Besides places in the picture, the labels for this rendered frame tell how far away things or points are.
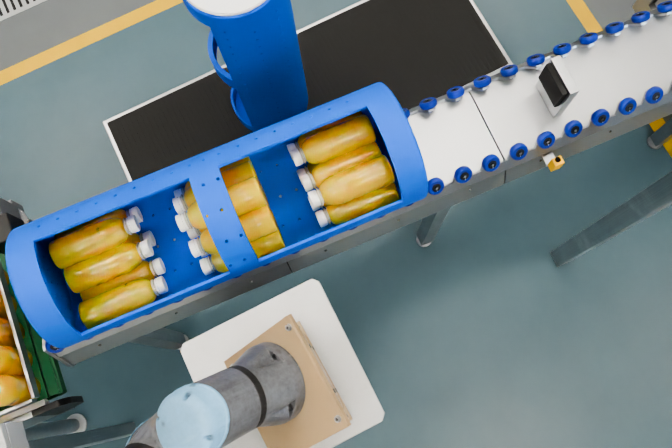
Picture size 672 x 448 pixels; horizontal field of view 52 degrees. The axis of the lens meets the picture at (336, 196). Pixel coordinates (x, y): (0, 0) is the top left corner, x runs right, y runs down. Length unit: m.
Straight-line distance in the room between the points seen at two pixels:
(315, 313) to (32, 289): 0.57
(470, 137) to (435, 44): 1.02
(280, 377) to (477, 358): 1.46
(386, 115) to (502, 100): 0.46
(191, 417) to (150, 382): 1.54
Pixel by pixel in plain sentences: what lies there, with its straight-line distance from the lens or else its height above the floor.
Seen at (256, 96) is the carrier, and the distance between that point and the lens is 2.28.
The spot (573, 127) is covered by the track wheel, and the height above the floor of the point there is 0.97.
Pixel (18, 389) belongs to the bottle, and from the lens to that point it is 1.76.
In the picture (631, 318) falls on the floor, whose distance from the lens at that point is 2.79.
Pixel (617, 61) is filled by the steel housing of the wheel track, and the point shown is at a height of 0.93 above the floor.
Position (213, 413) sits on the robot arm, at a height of 1.45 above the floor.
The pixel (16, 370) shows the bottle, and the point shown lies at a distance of 1.82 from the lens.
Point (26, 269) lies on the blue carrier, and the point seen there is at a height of 1.23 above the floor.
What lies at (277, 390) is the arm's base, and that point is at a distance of 1.26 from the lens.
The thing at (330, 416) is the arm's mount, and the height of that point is 1.32.
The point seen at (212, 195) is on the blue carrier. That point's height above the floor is 1.23.
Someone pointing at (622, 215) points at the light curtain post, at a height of 0.71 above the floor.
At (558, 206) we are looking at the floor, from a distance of 2.78.
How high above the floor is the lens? 2.60
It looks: 75 degrees down
